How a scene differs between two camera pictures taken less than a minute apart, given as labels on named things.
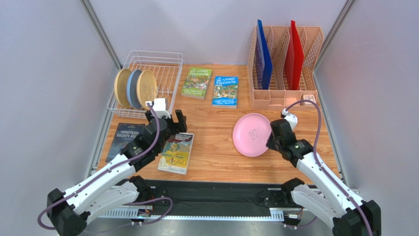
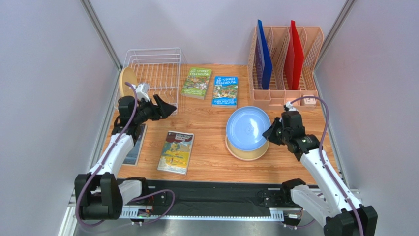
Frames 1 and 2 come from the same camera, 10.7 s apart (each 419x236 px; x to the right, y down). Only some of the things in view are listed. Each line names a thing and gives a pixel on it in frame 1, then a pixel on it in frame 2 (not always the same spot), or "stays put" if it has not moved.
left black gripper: (181, 119) → (163, 110)
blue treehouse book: (225, 92) stays put
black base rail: (220, 198) stays put
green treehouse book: (196, 83) stays put
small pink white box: (311, 97) stays put
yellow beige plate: (146, 86) → (246, 155)
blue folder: (266, 62) stays put
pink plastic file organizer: (282, 64) stays put
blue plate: (132, 88) → (245, 127)
